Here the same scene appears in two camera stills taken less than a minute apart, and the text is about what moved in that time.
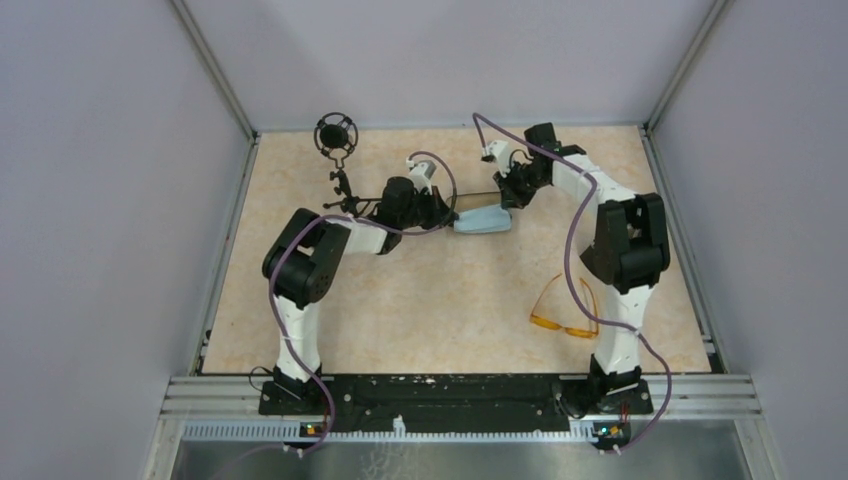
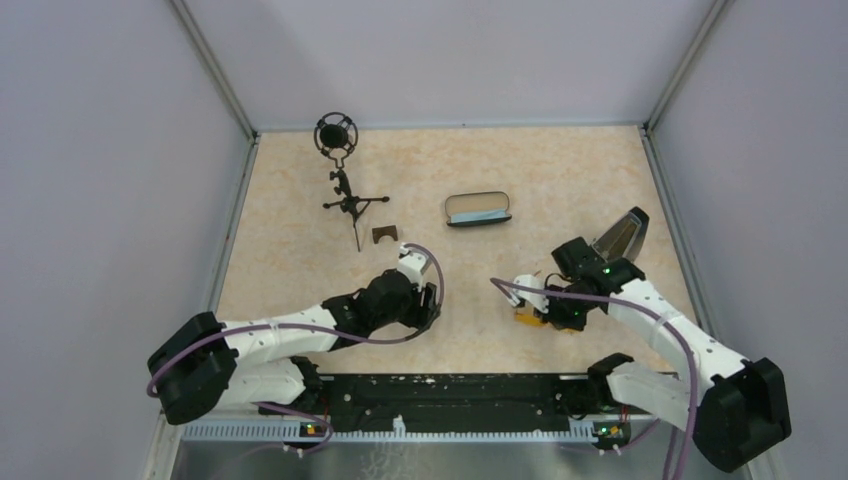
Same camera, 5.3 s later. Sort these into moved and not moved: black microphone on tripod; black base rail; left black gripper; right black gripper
Moved: left black gripper; right black gripper
Not moved: black base rail; black microphone on tripod
